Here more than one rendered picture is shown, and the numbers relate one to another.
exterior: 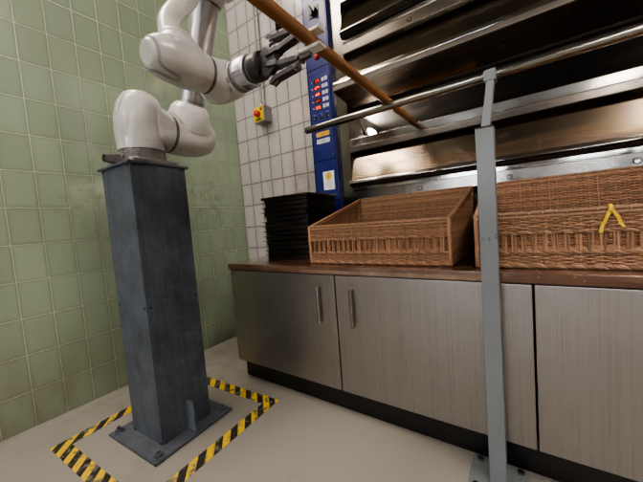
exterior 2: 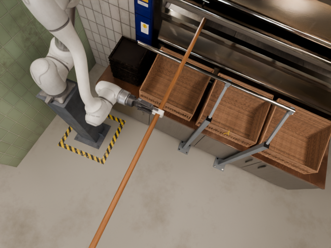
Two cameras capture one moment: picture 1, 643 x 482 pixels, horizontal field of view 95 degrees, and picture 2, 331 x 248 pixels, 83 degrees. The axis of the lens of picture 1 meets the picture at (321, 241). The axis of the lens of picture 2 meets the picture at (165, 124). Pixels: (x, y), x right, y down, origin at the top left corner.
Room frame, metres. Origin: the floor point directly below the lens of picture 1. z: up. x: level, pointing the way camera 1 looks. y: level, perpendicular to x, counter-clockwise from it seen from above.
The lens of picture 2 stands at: (0.31, 0.15, 2.25)
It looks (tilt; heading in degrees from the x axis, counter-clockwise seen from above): 68 degrees down; 333
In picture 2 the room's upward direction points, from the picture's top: 17 degrees clockwise
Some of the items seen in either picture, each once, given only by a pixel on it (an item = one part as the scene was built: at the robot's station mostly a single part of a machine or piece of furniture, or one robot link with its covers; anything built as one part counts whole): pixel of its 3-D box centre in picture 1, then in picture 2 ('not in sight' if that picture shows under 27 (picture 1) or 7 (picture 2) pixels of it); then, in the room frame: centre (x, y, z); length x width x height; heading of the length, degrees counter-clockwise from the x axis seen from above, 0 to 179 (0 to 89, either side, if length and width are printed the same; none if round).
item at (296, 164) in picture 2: not in sight; (291, 136); (0.55, -1.28, 0.72); 0.56 x 0.49 x 0.28; 55
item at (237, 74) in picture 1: (247, 73); (124, 97); (0.89, 0.18, 1.20); 0.09 x 0.06 x 0.09; 146
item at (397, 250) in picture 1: (392, 223); (175, 84); (1.24, -0.31, 0.72); 0.56 x 0.49 x 0.28; 55
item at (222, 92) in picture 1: (219, 83); (108, 92); (0.94, 0.28, 1.20); 0.16 x 0.13 x 0.11; 56
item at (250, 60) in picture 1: (265, 64); (135, 102); (0.85, 0.12, 1.20); 0.09 x 0.07 x 0.08; 56
